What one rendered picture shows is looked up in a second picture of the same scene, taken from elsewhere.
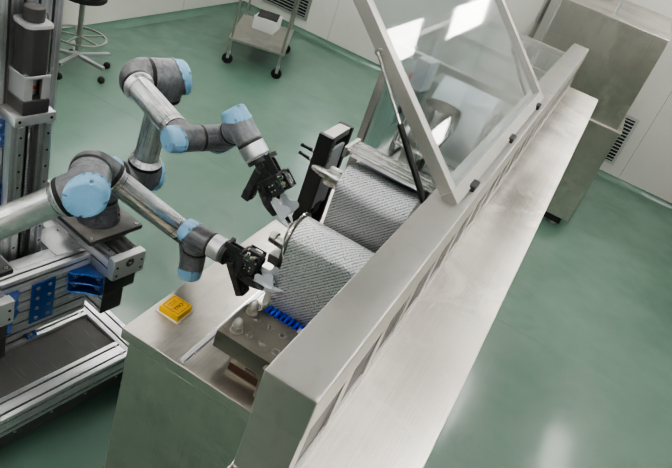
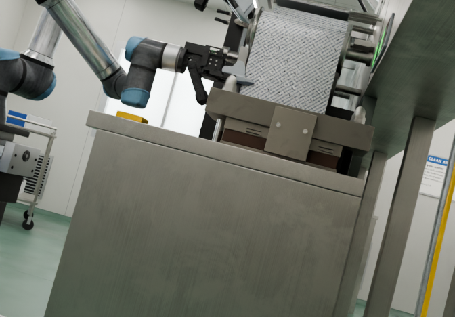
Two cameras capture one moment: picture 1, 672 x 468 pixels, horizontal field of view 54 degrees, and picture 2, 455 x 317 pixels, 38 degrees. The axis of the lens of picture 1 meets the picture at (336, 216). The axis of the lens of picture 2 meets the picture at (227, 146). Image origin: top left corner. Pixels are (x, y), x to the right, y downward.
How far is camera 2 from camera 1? 1.53 m
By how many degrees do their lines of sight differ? 35
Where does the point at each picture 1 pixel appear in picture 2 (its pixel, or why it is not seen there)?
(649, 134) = not seen: hidden behind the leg
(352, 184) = (286, 13)
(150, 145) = (51, 32)
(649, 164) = not seen: hidden behind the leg
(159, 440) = (133, 267)
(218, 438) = (225, 219)
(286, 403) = not seen: outside the picture
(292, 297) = (265, 86)
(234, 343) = (233, 95)
